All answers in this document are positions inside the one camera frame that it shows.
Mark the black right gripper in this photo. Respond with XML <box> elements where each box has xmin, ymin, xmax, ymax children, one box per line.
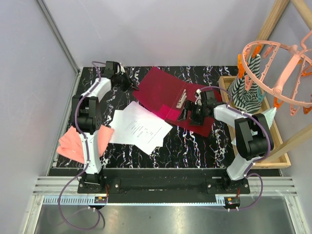
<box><xmin>177</xmin><ymin>100</ymin><xmax>207</xmax><ymax>126</ymax></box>

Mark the red plastic folder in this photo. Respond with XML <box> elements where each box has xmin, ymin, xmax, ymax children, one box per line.
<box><xmin>133</xmin><ymin>67</ymin><xmax>215</xmax><ymax>137</ymax></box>

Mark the white printed top paper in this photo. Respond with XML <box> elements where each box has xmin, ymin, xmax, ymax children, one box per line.
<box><xmin>118</xmin><ymin>101</ymin><xmax>173</xmax><ymax>155</ymax></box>

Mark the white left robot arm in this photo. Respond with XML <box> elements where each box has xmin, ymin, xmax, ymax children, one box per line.
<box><xmin>71</xmin><ymin>61</ymin><xmax>137</xmax><ymax>193</ymax></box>

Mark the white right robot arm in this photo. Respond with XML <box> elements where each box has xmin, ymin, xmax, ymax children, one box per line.
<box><xmin>178</xmin><ymin>89</ymin><xmax>276</xmax><ymax>193</ymax></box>

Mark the white lower paper sheet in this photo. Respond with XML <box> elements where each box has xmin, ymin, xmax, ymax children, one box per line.
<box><xmin>110</xmin><ymin>110</ymin><xmax>171</xmax><ymax>145</ymax></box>

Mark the striped sock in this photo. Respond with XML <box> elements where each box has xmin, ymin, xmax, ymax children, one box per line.
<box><xmin>227</xmin><ymin>54</ymin><xmax>261</xmax><ymax>113</ymax></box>

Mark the light teal cloth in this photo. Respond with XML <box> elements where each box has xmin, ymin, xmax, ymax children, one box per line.
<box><xmin>231</xmin><ymin>107</ymin><xmax>277</xmax><ymax>146</ymax></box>

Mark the pink folded cloth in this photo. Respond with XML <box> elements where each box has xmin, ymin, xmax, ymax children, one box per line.
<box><xmin>57</xmin><ymin>125</ymin><xmax>114</xmax><ymax>164</ymax></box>

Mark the pink round clip hanger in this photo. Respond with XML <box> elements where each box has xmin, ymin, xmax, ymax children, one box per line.
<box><xmin>237</xmin><ymin>32</ymin><xmax>312</xmax><ymax>116</ymax></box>

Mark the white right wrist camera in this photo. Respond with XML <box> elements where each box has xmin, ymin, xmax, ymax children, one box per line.
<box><xmin>195</xmin><ymin>89</ymin><xmax>201</xmax><ymax>104</ymax></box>

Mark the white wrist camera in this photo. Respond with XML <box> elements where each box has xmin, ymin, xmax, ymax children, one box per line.
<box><xmin>117</xmin><ymin>62</ymin><xmax>125</xmax><ymax>74</ymax></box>
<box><xmin>195</xmin><ymin>89</ymin><xmax>201</xmax><ymax>104</ymax></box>

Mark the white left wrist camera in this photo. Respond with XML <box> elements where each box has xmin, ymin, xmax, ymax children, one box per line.
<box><xmin>117</xmin><ymin>62</ymin><xmax>125</xmax><ymax>74</ymax></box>

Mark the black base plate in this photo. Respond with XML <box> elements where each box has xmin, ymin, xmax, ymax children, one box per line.
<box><xmin>78</xmin><ymin>169</ymin><xmax>250</xmax><ymax>205</ymax></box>

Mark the wooden rack frame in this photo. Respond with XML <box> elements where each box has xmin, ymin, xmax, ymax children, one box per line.
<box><xmin>255</xmin><ymin>0</ymin><xmax>312</xmax><ymax>165</ymax></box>

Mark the aluminium frame rail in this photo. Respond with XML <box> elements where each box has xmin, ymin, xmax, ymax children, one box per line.
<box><xmin>23</xmin><ymin>0</ymin><xmax>82</xmax><ymax>234</ymax></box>

